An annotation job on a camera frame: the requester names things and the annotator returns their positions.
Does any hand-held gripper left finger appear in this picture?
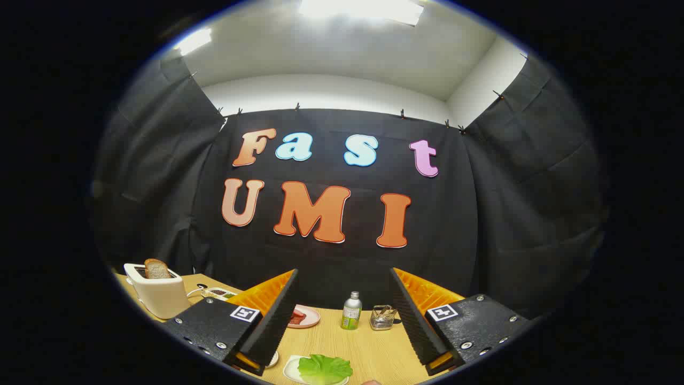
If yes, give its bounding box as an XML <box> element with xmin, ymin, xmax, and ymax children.
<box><xmin>163</xmin><ymin>269</ymin><xmax>299</xmax><ymax>376</ymax></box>

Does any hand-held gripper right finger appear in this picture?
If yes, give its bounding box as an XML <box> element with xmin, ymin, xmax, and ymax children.
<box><xmin>389</xmin><ymin>267</ymin><xmax>530</xmax><ymax>376</ymax></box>

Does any green lettuce leaf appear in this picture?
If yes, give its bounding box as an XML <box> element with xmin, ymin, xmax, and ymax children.
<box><xmin>298</xmin><ymin>354</ymin><xmax>353</xmax><ymax>384</ymax></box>

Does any toasted bread slice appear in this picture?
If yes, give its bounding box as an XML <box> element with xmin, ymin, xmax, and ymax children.
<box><xmin>144</xmin><ymin>258</ymin><xmax>173</xmax><ymax>280</ymax></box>

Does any pink plate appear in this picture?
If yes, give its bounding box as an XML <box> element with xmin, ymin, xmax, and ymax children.
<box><xmin>287</xmin><ymin>304</ymin><xmax>321</xmax><ymax>329</ymax></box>

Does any white square plate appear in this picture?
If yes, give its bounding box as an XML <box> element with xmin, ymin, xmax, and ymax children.
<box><xmin>283</xmin><ymin>355</ymin><xmax>351</xmax><ymax>385</ymax></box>

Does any silver bottle with green label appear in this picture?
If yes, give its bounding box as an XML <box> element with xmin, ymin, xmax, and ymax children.
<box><xmin>341</xmin><ymin>291</ymin><xmax>363</xmax><ymax>330</ymax></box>

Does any cream toaster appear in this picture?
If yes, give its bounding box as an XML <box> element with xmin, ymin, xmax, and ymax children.
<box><xmin>124</xmin><ymin>263</ymin><xmax>192</xmax><ymax>320</ymax></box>

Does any black backdrop cloth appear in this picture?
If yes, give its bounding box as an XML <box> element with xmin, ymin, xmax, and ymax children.
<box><xmin>91</xmin><ymin>53</ymin><xmax>610</xmax><ymax>321</ymax></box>

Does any small ceiling light panel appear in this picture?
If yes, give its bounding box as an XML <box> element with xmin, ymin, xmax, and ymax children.
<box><xmin>174</xmin><ymin>28</ymin><xmax>213</xmax><ymax>56</ymax></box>

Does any metal wire basket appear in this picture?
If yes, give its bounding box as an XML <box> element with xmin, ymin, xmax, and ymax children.
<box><xmin>370</xmin><ymin>305</ymin><xmax>397</xmax><ymax>331</ymax></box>

